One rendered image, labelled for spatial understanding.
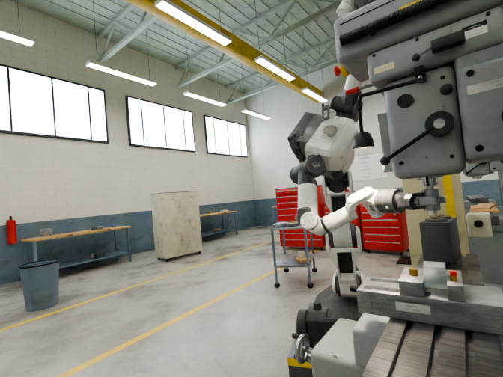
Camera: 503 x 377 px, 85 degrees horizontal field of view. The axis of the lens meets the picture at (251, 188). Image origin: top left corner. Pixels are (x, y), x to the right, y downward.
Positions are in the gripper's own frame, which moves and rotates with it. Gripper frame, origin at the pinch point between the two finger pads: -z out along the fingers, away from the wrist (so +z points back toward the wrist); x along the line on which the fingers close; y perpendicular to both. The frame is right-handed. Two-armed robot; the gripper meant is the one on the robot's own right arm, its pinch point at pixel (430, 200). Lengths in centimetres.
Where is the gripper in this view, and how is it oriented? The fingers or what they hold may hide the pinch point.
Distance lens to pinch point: 107.7
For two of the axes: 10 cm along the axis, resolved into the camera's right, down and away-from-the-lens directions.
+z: -4.6, 0.6, 8.8
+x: 8.8, -0.6, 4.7
